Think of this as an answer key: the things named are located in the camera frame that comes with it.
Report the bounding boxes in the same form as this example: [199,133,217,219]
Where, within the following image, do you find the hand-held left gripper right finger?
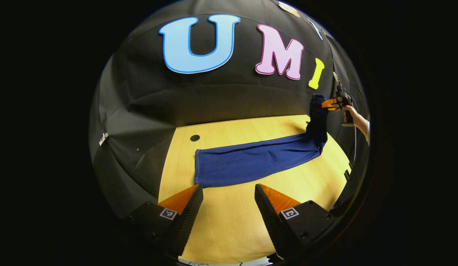
[254,184,339,261]

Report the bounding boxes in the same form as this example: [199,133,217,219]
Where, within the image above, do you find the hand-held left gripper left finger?
[127,184,204,259]

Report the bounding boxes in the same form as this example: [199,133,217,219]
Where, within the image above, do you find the blue jeans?
[194,93,329,188]

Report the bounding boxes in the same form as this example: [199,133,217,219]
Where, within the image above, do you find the black backdrop cloth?
[89,0,370,219]

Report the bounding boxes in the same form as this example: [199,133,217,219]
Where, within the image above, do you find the thin black cable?
[348,94,359,167]

